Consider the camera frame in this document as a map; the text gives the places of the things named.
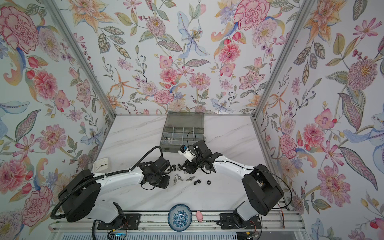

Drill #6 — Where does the grey plastic organizer box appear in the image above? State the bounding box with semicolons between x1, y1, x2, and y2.
160;112;206;153

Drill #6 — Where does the pink toy pig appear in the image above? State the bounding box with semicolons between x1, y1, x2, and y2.
196;211;204;223

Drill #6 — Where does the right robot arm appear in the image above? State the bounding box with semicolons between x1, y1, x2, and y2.
178;140;284;224

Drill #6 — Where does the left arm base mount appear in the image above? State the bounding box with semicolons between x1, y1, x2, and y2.
97;214;141;231

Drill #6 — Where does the blue patterned ceramic plate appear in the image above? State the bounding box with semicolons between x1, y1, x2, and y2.
168;204;193;232

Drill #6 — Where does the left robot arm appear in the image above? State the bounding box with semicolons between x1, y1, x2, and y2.
51;156;173;228

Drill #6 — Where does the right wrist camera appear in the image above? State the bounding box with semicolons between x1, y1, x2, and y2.
178;145;196;162

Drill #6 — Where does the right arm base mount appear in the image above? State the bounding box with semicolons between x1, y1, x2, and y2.
217;213;262;231

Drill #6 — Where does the aluminium rail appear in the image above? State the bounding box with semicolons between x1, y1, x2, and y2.
48;211;306;233

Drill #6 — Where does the white square clock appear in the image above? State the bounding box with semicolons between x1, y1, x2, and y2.
93;158;112;173

